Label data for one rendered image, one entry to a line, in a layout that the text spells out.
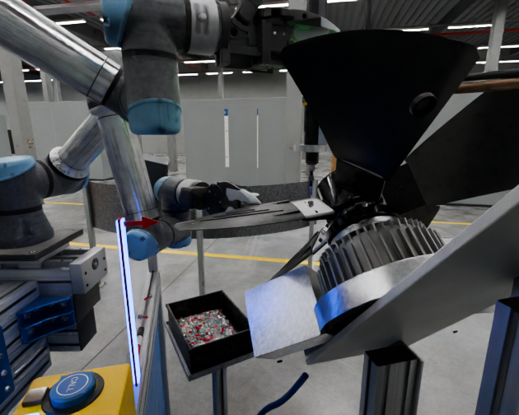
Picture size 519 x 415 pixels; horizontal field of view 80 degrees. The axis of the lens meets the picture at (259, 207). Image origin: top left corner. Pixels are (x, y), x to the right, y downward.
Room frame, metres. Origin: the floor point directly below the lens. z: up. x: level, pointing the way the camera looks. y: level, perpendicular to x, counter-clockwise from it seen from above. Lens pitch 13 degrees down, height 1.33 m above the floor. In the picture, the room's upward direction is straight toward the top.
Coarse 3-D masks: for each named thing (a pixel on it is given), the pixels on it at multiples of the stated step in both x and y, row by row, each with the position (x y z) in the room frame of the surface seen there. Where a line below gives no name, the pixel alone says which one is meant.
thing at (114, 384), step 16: (96, 368) 0.30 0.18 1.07; (112, 368) 0.30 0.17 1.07; (128, 368) 0.30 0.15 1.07; (32, 384) 0.28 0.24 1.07; (48, 384) 0.28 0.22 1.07; (96, 384) 0.28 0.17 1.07; (112, 384) 0.28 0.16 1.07; (128, 384) 0.29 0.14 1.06; (48, 400) 0.26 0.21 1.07; (96, 400) 0.26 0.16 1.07; (112, 400) 0.26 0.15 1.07; (128, 400) 0.28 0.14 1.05
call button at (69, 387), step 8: (64, 376) 0.28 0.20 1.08; (72, 376) 0.28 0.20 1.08; (80, 376) 0.28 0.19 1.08; (88, 376) 0.28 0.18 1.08; (56, 384) 0.27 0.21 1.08; (64, 384) 0.27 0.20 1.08; (72, 384) 0.27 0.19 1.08; (80, 384) 0.27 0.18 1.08; (88, 384) 0.27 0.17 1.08; (56, 392) 0.26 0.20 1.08; (64, 392) 0.26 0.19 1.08; (72, 392) 0.26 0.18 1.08; (80, 392) 0.26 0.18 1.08; (88, 392) 0.26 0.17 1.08; (56, 400) 0.25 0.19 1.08; (64, 400) 0.25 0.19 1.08; (72, 400) 0.25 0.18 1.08; (80, 400) 0.25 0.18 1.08
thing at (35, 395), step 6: (30, 390) 0.26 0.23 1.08; (36, 390) 0.26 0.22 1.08; (42, 390) 0.26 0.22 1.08; (48, 390) 0.27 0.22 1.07; (30, 396) 0.26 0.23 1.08; (36, 396) 0.26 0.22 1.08; (42, 396) 0.26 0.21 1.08; (24, 402) 0.25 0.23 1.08; (30, 402) 0.25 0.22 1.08; (36, 402) 0.25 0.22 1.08; (42, 402) 0.25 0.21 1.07
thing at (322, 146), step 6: (318, 138) 0.57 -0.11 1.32; (324, 138) 0.56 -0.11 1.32; (300, 144) 0.61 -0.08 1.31; (318, 144) 0.57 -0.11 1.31; (324, 144) 0.56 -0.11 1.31; (294, 150) 0.59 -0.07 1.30; (300, 150) 0.57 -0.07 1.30; (306, 150) 0.56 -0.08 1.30; (312, 150) 0.56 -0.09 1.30; (318, 150) 0.56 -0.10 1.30; (324, 150) 0.56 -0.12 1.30; (330, 150) 0.58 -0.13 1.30
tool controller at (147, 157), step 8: (144, 160) 1.06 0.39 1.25; (152, 160) 1.11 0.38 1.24; (160, 160) 1.18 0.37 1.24; (168, 160) 1.27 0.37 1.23; (152, 168) 1.07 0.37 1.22; (160, 168) 1.07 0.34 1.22; (168, 168) 1.11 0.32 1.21; (152, 176) 1.07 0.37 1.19; (160, 176) 1.07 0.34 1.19; (152, 184) 1.07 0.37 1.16; (160, 208) 1.09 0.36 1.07
